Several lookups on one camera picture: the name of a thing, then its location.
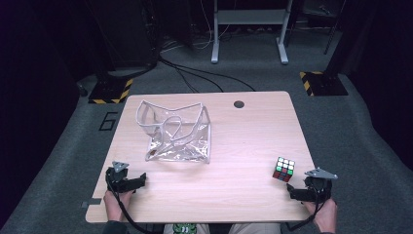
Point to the person's right hand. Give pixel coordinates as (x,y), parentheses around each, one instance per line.
(326,216)

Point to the grey table bracket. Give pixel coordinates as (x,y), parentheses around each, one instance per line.
(91,202)

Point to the multicoloured puzzle cube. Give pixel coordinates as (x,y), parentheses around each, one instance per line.
(284,169)

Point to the white metal table frame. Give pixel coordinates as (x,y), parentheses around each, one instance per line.
(250,16)

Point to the black equipment rack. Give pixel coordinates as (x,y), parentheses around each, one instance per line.
(126,32)

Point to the person's left hand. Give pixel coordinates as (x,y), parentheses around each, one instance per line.
(115,204)

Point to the clear plastic bag white trim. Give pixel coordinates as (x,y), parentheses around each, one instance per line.
(181,152)

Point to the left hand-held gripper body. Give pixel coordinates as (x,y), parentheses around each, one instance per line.
(118,180)

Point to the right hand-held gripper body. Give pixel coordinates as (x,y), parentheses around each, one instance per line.
(319,188)

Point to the green patterned cloth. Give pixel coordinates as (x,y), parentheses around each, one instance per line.
(184,228)

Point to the black stand pole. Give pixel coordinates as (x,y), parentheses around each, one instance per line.
(341,39)

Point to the black yellow striped base plate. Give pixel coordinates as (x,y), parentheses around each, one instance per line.
(108,92)
(324,85)

